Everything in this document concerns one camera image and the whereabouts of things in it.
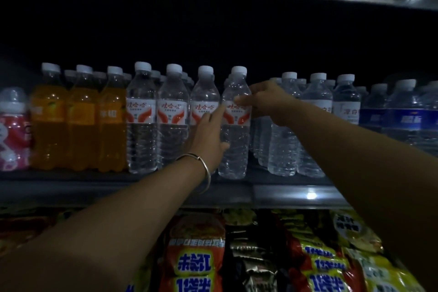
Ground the row of orange drink bottles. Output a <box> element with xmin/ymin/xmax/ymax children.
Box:
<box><xmin>29</xmin><ymin>63</ymin><xmax>132</xmax><ymax>173</ymax></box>

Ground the row of blue label waters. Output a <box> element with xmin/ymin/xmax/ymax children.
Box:
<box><xmin>356</xmin><ymin>79</ymin><xmax>438</xmax><ymax>158</ymax></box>

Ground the dark snack packets pile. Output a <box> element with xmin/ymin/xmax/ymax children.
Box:
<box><xmin>224</xmin><ymin>209</ymin><xmax>289</xmax><ymax>292</ymax></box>

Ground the person's left forearm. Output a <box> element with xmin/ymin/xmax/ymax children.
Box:
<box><xmin>0</xmin><ymin>156</ymin><xmax>210</xmax><ymax>292</ymax></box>

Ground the yellow snack packets pile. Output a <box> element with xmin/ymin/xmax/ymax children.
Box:
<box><xmin>330</xmin><ymin>210</ymin><xmax>426</xmax><ymax>292</ymax></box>

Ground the person's right forearm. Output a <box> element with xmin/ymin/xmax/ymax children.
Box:
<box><xmin>284</xmin><ymin>99</ymin><xmax>438</xmax><ymax>292</ymax></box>

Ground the grey metal shelf board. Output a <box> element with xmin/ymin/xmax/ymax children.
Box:
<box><xmin>0</xmin><ymin>165</ymin><xmax>355</xmax><ymax>211</ymax></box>

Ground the person's right hand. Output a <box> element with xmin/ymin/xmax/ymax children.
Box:
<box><xmin>234</xmin><ymin>80</ymin><xmax>297</xmax><ymax>127</ymax></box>

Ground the orange noodle packets pile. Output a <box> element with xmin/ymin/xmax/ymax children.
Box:
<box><xmin>158</xmin><ymin>212</ymin><xmax>227</xmax><ymax>292</ymax></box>

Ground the pink label drink bottle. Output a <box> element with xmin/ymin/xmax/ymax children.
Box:
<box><xmin>0</xmin><ymin>87</ymin><xmax>32</xmax><ymax>171</ymax></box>

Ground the red label plastic water bottle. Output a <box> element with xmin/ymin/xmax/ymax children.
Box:
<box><xmin>218</xmin><ymin>66</ymin><xmax>253</xmax><ymax>180</ymax></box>

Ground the person's left hand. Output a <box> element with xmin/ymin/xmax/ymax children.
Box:
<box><xmin>189</xmin><ymin>104</ymin><xmax>231</xmax><ymax>175</ymax></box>

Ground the red yellow noodle packets pile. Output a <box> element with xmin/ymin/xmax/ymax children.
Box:
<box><xmin>279</xmin><ymin>211</ymin><xmax>363</xmax><ymax>292</ymax></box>

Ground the row of white label waters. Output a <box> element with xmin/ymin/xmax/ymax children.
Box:
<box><xmin>249</xmin><ymin>72</ymin><xmax>364</xmax><ymax>179</ymax></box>

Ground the silver bangle bracelet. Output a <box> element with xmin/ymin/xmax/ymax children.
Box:
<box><xmin>175</xmin><ymin>153</ymin><xmax>211</xmax><ymax>195</ymax></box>

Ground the row of red label waters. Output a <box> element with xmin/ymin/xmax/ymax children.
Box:
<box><xmin>126</xmin><ymin>61</ymin><xmax>221</xmax><ymax>175</ymax></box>

